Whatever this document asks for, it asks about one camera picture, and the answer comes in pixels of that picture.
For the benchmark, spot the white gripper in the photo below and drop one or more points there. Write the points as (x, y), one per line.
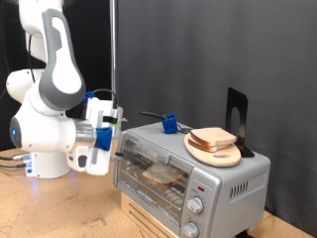
(100, 165)

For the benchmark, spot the spatula with blue grip block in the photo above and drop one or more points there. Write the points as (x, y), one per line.
(170, 125)

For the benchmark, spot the thick white bread slice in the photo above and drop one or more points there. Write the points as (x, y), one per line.
(161, 172)

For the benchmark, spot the silver oven timer knob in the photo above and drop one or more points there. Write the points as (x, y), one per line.
(190, 229)

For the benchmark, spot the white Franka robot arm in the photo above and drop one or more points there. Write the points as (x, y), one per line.
(59, 76)

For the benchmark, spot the red oven indicator light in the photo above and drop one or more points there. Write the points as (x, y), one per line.
(200, 189)

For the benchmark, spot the silver oven temperature knob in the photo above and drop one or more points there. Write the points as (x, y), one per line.
(195, 205)

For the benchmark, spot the silver toaster oven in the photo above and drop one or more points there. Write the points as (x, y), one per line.
(237, 172)

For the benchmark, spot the vertical metal pole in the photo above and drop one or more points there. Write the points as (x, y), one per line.
(113, 49)

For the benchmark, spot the black curtain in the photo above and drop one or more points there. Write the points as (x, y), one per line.
(95, 49)

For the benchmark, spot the oval wooden cutting board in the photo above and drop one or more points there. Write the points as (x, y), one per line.
(218, 159)

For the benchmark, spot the black metal bookend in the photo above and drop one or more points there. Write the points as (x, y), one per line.
(242, 109)

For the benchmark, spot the grey backdrop fabric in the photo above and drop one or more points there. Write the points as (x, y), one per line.
(214, 49)

